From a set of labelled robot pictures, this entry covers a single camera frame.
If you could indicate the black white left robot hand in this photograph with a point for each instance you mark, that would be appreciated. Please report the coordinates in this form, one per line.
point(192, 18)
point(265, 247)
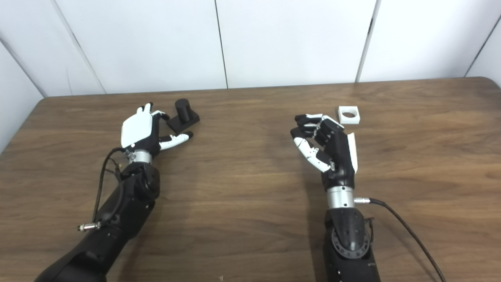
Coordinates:
point(137, 129)

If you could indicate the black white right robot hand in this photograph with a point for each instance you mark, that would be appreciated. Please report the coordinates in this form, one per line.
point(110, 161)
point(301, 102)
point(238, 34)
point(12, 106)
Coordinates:
point(340, 156)

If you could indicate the white square piece with hole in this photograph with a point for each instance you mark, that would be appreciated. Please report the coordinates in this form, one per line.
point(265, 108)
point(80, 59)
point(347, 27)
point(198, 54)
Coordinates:
point(354, 119)

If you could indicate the black peg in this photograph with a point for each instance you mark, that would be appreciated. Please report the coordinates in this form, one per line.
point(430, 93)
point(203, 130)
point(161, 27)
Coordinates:
point(182, 109)

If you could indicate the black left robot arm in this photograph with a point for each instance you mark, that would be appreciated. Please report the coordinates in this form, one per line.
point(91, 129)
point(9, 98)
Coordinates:
point(117, 219)

